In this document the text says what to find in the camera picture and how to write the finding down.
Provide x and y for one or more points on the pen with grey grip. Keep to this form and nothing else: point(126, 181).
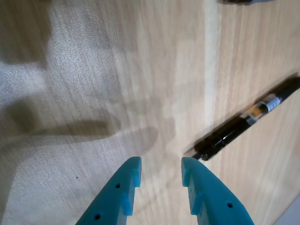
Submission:
point(234, 2)

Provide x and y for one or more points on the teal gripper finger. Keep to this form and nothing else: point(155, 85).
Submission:
point(215, 201)
point(110, 201)

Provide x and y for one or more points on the black pen with white label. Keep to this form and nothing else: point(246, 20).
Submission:
point(232, 132)

